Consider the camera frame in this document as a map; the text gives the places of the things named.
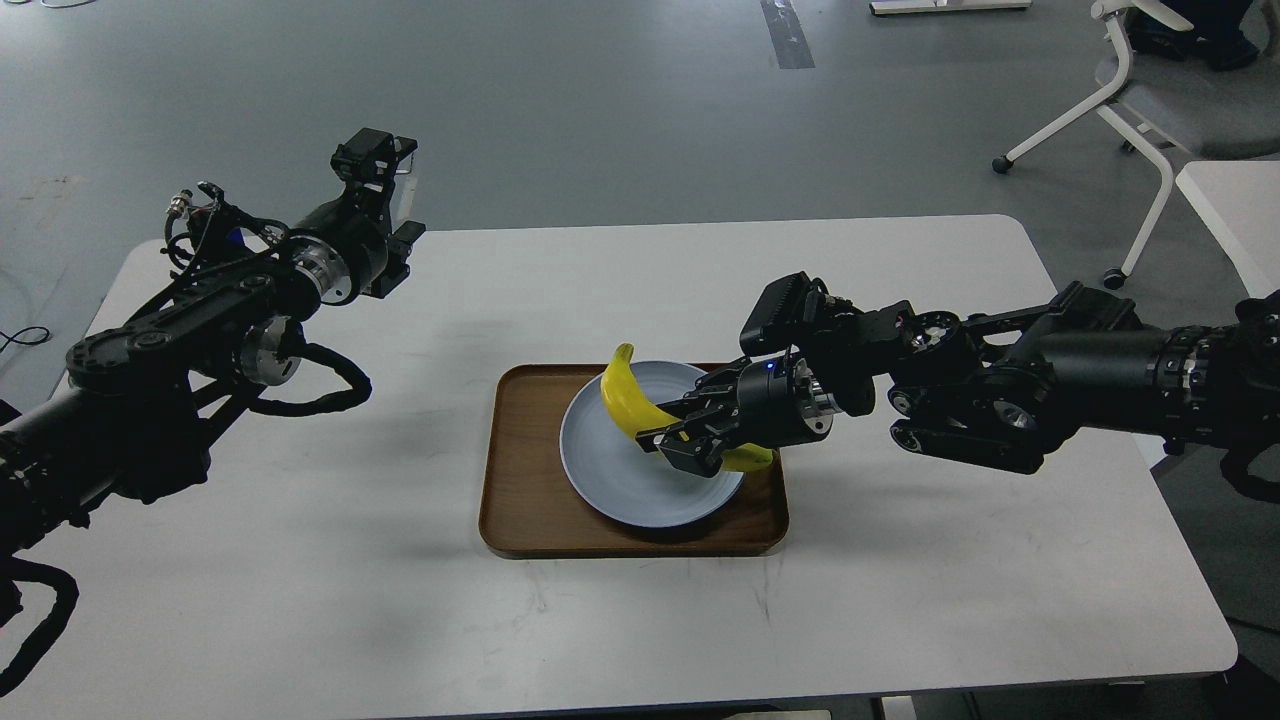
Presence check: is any white office chair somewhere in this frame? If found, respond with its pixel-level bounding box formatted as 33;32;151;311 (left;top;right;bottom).
992;0;1280;291

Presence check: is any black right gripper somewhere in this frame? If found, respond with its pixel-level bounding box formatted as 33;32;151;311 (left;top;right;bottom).
636;357;836;478

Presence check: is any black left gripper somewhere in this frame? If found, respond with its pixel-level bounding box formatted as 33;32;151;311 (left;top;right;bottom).
291;128;426;306

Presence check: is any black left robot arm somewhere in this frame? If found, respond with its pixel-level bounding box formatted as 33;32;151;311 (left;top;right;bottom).
1;128;425;693

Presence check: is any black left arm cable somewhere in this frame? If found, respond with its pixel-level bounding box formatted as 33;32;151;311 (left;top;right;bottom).
244;342;372;418

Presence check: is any yellow banana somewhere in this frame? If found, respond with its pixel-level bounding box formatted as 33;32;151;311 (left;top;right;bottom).
600;343;774;473

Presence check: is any white furniture base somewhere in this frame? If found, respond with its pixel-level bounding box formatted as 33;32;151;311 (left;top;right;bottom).
868;0;1033;17

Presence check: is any brown wooden tray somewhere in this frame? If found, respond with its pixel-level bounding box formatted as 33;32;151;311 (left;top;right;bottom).
477;364;790;560

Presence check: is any white side table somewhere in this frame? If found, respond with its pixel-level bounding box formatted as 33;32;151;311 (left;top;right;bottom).
1175;158;1279;297

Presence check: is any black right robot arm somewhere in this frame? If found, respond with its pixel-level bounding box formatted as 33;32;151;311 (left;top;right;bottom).
630;272;1279;503

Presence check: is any light blue plate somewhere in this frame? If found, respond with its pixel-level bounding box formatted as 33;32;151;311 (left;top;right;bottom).
559;373;745;529

